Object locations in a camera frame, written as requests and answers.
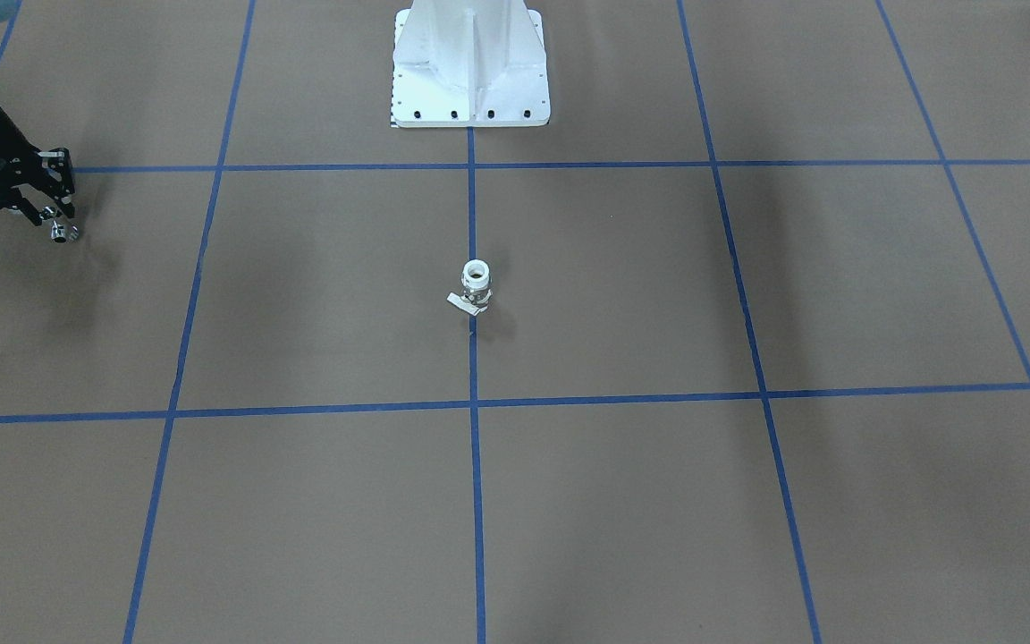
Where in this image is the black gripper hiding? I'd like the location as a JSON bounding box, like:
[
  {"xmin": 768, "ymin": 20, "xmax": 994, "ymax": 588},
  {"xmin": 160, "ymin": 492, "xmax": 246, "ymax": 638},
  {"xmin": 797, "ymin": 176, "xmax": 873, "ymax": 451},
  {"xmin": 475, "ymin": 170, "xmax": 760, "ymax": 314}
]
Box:
[{"xmin": 0, "ymin": 106, "xmax": 75, "ymax": 225}]

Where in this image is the white PPR valve with handle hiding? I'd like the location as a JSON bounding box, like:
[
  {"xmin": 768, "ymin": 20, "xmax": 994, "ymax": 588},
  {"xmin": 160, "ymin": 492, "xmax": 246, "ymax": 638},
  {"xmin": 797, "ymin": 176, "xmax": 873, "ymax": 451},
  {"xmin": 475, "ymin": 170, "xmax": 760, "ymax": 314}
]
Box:
[{"xmin": 446, "ymin": 259, "xmax": 492, "ymax": 317}]

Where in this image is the brown table mat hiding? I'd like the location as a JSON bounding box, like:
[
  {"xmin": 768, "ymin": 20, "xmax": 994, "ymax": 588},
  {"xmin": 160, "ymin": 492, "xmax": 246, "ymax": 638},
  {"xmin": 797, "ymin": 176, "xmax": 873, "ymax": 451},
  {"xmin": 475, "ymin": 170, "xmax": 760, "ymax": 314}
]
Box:
[{"xmin": 0, "ymin": 0, "xmax": 1030, "ymax": 644}]

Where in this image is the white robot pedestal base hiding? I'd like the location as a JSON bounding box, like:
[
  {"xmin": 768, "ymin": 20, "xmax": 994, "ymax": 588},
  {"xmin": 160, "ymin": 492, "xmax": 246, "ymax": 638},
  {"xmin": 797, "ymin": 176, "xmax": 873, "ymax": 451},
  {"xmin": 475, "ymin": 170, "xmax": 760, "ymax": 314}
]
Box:
[{"xmin": 390, "ymin": 1, "xmax": 552, "ymax": 128}]

